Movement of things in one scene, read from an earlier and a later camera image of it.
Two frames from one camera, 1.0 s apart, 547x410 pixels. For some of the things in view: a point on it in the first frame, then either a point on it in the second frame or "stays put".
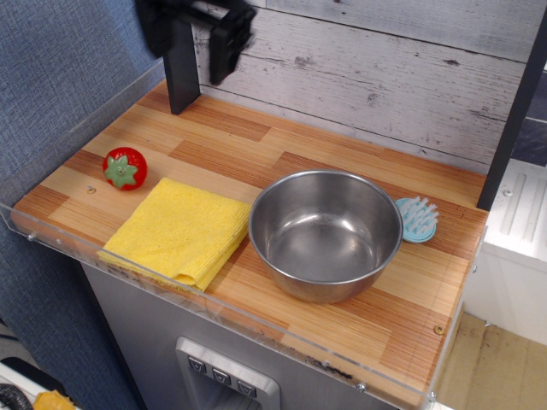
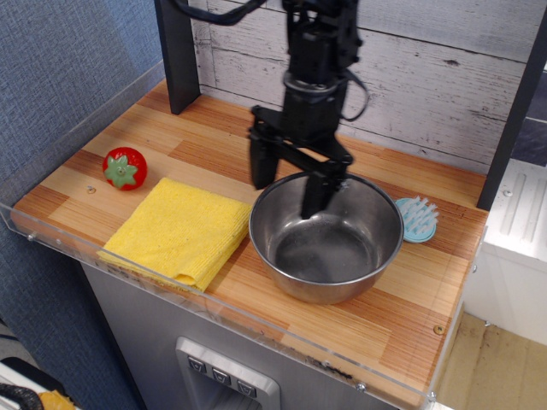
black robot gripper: [216, 13] -> [306, 131]
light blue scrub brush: [419, 219] stays put
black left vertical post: [181, 66] stays put
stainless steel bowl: [326, 236] stays put
